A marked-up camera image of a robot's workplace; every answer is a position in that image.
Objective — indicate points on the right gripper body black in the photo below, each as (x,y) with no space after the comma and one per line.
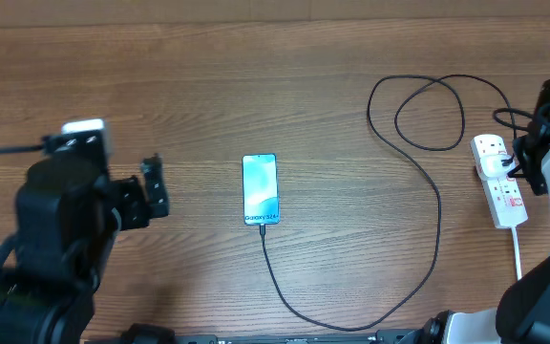
(529,166)

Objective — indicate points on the white power strip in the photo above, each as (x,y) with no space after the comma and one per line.
(503,196)

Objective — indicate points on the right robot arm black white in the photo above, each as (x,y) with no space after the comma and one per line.
(523,313)

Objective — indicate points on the Samsung Galaxy smartphone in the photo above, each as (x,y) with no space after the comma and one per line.
(261,201)

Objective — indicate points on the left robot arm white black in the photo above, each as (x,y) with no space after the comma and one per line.
(69,213)

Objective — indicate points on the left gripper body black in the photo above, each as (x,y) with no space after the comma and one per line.
(130,201)

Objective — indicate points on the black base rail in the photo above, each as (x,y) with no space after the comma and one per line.
(303,338)

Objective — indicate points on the white charger adapter plug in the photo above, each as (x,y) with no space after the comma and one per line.
(495,166)

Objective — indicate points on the cardboard backdrop wall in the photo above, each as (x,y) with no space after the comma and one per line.
(57,13)

